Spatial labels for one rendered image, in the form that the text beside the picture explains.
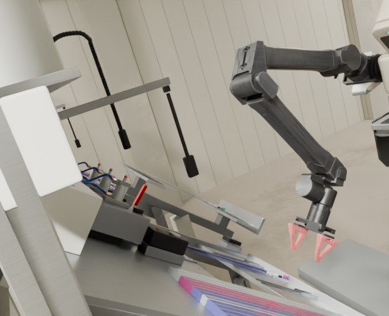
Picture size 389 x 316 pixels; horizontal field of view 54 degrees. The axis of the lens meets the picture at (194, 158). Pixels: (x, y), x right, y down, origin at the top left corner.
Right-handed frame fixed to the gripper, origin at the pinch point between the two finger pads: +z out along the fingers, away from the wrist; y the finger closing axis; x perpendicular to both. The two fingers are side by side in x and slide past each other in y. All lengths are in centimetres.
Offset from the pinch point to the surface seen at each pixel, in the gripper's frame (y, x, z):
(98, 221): 18, -65, 5
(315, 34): -274, 184, -227
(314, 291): 10.7, -3.8, 7.8
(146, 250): 19, -56, 7
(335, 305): 18.0, -3.8, 7.9
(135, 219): 17, -59, 3
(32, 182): 54, -81, -3
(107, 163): -287, 13, 1
